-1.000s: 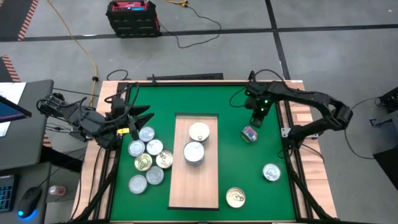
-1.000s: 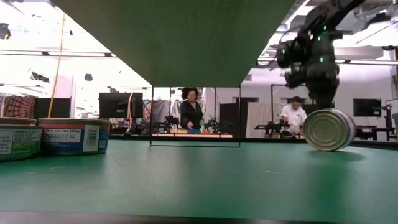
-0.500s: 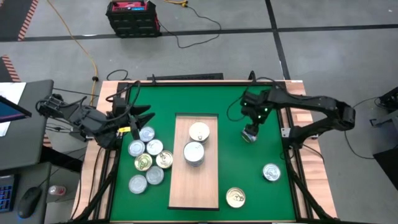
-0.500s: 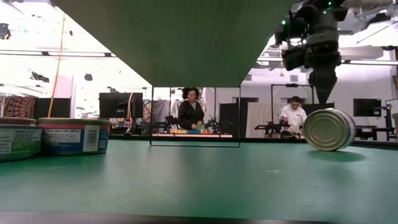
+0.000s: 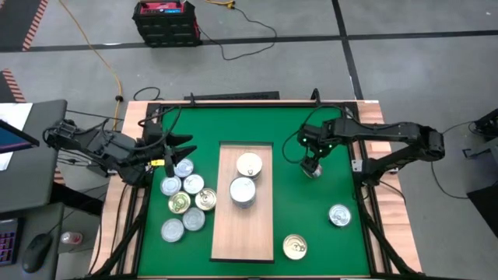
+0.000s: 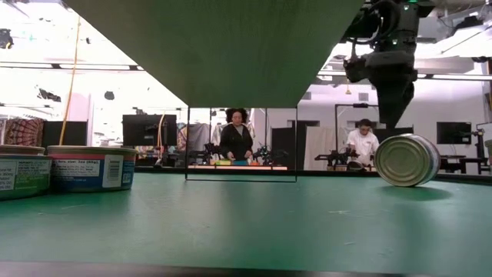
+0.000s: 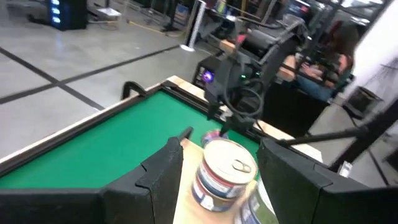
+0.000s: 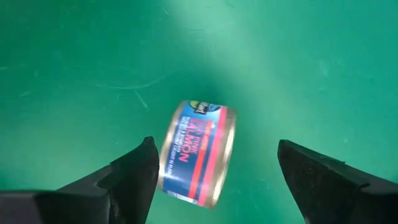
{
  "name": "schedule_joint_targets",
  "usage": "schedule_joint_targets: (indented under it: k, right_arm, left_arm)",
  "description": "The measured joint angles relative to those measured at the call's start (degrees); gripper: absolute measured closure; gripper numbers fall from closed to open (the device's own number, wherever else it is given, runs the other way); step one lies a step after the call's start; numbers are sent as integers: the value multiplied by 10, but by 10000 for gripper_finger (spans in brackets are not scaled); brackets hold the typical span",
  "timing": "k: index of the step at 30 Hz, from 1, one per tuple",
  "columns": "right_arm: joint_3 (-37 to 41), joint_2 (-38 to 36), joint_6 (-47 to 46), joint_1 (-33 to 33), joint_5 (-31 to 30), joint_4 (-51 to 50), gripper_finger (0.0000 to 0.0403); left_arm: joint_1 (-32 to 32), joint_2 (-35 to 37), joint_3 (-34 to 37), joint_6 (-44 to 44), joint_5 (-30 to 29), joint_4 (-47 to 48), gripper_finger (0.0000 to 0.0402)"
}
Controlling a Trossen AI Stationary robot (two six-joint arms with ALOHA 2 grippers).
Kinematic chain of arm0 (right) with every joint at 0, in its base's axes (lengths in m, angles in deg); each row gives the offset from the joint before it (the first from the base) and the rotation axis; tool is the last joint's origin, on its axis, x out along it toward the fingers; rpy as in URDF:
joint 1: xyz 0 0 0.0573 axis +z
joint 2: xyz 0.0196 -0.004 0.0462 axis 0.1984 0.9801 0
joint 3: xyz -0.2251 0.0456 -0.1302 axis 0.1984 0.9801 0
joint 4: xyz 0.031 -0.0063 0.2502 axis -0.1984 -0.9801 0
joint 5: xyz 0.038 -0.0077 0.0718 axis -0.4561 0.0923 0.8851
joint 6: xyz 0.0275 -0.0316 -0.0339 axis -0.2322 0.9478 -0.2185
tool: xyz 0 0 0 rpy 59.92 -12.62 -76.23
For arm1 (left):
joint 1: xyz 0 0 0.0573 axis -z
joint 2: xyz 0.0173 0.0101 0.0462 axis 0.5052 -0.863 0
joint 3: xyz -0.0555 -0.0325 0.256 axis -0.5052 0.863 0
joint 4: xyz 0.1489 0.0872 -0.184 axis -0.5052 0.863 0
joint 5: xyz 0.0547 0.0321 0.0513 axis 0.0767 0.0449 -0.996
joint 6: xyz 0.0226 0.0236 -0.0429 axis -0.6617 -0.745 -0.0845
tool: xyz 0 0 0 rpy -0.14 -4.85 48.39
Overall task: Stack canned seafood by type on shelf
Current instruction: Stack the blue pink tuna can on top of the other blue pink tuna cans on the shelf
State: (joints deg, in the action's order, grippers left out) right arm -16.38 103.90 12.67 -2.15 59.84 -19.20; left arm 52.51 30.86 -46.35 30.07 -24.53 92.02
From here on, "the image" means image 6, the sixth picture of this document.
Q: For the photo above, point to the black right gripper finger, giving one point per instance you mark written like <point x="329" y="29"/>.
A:
<point x="394" y="104"/>

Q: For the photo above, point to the green-label silver-lid can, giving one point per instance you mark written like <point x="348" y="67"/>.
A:
<point x="27" y="177"/>

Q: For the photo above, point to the small black robot arm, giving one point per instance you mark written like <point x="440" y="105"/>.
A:
<point x="213" y="152"/>
<point x="338" y="157"/>
<point x="265" y="154"/>

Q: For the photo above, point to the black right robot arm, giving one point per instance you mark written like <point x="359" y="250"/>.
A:
<point x="407" y="23"/>

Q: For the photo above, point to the wooden shelf board black edges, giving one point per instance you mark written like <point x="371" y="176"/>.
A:
<point x="215" y="54"/>

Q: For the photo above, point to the person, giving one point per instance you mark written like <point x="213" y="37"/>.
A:
<point x="363" y="146"/>
<point x="235" y="142"/>

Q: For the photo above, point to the white curtain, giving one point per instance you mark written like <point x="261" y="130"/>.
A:
<point x="321" y="148"/>

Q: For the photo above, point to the black work table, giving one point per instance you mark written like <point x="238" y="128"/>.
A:
<point x="461" y="157"/>

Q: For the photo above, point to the black cabinet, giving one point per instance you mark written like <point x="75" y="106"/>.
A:
<point x="286" y="148"/>

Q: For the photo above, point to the wooden work table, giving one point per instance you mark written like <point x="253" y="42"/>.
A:
<point x="269" y="167"/>

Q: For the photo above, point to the green table mat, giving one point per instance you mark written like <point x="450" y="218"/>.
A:
<point x="246" y="223"/>

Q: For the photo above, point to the grey hanging cloth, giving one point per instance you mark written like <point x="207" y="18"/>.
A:
<point x="198" y="136"/>

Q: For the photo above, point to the large black monitor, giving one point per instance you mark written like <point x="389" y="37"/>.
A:
<point x="148" y="131"/>

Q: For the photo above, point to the black round ceiling fixture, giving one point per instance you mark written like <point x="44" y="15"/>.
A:
<point x="109" y="95"/>

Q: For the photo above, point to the black panel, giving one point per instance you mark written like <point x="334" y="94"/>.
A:
<point x="65" y="132"/>

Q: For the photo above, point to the red patterned cloth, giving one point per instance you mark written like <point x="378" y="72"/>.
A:
<point x="23" y="131"/>

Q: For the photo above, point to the black metal frame stand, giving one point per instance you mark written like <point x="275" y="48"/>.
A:
<point x="361" y="105"/>

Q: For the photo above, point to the small black wall monitor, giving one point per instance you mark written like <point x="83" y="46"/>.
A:
<point x="453" y="132"/>

